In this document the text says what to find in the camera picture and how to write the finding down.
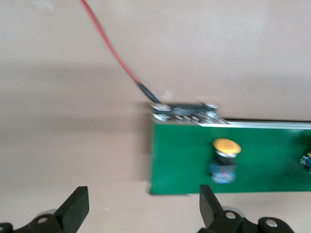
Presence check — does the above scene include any yellow mushroom push button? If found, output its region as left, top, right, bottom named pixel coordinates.
left=299, top=149, right=311, bottom=174
left=208, top=138, right=242, bottom=184

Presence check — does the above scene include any green conveyor belt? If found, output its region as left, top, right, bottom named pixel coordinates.
left=147, top=101, right=311, bottom=196

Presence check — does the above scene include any red black twisted wire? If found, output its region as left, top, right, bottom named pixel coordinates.
left=80, top=0, right=162, bottom=104

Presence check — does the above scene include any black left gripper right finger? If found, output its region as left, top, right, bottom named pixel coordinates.
left=198, top=184, right=296, bottom=233

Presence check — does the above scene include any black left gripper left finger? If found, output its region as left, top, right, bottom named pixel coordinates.
left=0, top=186, right=90, bottom=233

